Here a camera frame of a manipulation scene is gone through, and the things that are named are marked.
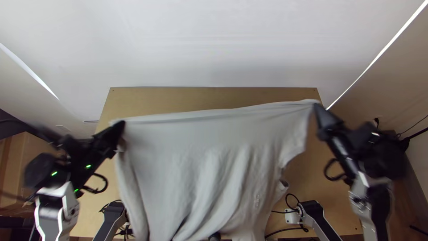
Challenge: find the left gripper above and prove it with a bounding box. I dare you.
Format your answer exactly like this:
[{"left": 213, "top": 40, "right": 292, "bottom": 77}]
[{"left": 83, "top": 120, "right": 126, "bottom": 163}]

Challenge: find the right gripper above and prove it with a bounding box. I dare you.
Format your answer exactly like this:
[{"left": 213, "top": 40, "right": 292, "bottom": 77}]
[{"left": 313, "top": 102, "right": 362, "bottom": 150}]

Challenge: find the light grey t-shirt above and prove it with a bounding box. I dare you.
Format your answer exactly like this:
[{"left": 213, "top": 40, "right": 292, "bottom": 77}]
[{"left": 112, "top": 99, "right": 321, "bottom": 241}]

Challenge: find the black cable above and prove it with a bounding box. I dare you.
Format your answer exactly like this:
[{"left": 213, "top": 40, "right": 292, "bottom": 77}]
[
  {"left": 265, "top": 223, "right": 309, "bottom": 239},
  {"left": 82, "top": 173, "right": 109, "bottom": 195},
  {"left": 323, "top": 158, "right": 349, "bottom": 183},
  {"left": 271, "top": 193, "right": 304, "bottom": 215}
]

